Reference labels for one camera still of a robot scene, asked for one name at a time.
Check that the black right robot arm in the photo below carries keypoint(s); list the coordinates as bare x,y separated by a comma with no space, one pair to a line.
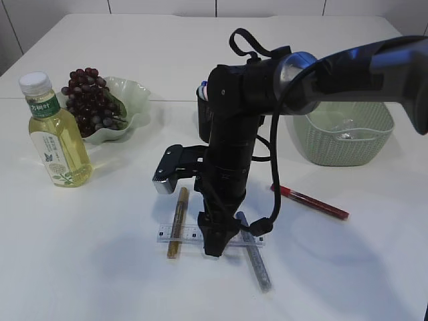
283,82

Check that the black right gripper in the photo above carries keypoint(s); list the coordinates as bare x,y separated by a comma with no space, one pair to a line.
221,199

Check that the blue safety scissors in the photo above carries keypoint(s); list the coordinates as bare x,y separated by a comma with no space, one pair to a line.
201,88

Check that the green plastic woven basket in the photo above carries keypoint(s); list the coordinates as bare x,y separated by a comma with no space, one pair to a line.
314,139

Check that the clear plastic sheet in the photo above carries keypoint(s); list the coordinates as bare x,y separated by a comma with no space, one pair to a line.
345,129

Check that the yellow tea drink bottle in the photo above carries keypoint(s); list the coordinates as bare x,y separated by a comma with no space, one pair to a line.
55,133

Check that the black mesh pen holder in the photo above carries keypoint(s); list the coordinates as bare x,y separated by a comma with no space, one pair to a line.
204,119

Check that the silver glitter pen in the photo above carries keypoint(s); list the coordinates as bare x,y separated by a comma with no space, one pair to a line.
257,263

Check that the purple artificial grape bunch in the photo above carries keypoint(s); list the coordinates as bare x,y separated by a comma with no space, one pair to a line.
94,107

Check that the pink purple safety scissors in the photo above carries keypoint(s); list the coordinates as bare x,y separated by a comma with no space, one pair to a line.
205,93

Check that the green wavy glass plate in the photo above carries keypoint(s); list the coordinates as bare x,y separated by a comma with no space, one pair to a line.
135,99

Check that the red marker pen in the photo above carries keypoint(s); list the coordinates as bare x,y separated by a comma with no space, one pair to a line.
314,203

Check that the clear plastic ruler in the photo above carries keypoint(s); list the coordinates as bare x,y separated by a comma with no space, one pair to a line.
191,234

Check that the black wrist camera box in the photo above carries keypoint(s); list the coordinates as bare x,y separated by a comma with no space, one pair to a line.
178,162

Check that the gold glitter pen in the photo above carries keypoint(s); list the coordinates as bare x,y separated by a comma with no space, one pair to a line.
178,220

